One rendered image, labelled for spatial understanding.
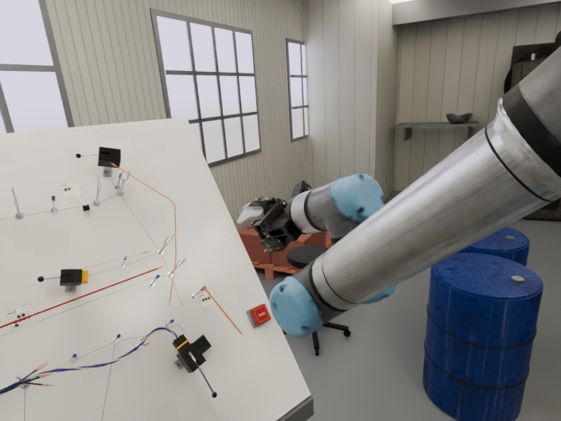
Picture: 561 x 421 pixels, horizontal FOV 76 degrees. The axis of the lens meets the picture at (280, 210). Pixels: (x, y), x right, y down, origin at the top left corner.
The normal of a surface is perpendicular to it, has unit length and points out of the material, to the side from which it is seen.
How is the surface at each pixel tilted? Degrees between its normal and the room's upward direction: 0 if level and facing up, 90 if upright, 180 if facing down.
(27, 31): 90
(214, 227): 53
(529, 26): 90
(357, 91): 90
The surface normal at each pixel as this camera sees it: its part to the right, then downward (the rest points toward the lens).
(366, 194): 0.55, -0.18
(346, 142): -0.48, 0.29
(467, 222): -0.35, 0.62
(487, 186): -0.65, 0.32
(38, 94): 0.87, 0.10
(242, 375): 0.47, -0.41
